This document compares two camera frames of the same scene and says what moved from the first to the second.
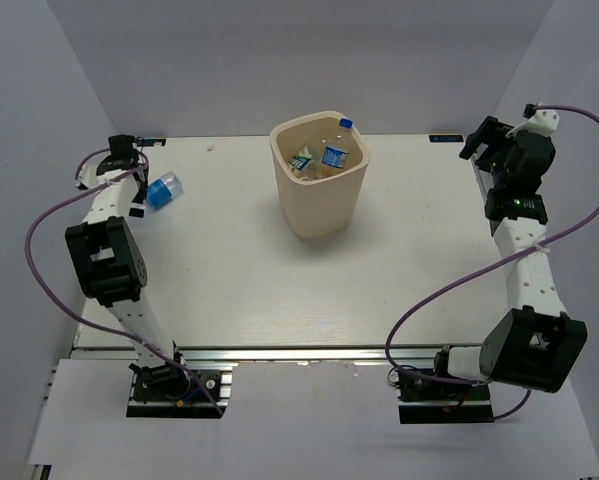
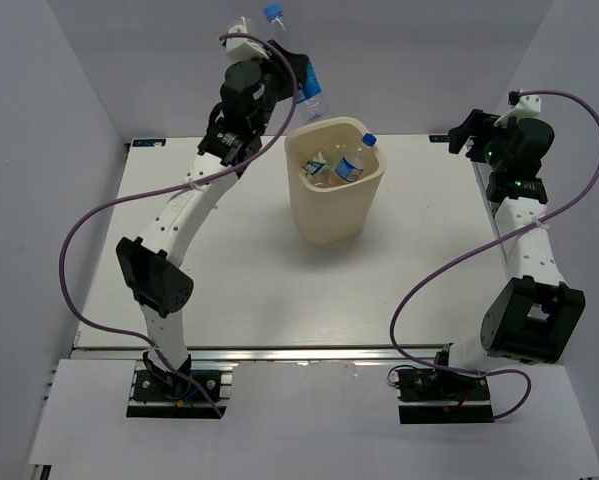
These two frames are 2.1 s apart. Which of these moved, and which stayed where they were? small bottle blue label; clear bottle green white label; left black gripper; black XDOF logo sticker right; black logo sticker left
Moved: small bottle blue label; left black gripper; clear bottle green white label
Stayed: black logo sticker left; black XDOF logo sticker right
